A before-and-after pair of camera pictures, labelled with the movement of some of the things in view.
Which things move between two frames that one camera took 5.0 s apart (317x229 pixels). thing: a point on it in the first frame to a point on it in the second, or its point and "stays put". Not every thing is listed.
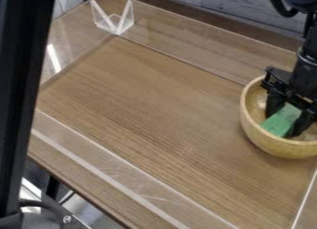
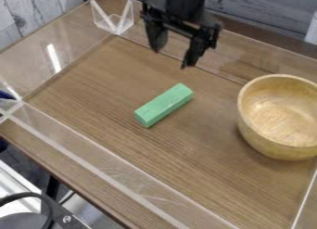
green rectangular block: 280,122 to 162,105
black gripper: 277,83 to 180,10
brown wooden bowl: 300,146 stays put
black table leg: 53,187 stays put
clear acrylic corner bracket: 115,23 stays put
